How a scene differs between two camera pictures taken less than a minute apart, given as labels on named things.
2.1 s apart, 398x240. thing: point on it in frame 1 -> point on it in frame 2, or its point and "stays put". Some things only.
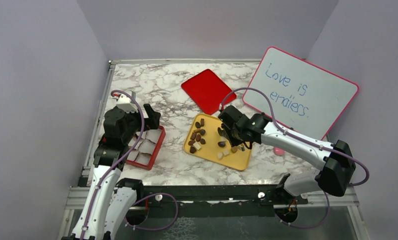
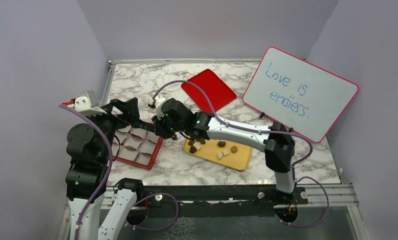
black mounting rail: (214, 201) stays put
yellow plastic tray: (203, 137) stays put
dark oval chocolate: (221, 144) stays put
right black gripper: (233, 141) -> (160, 130)
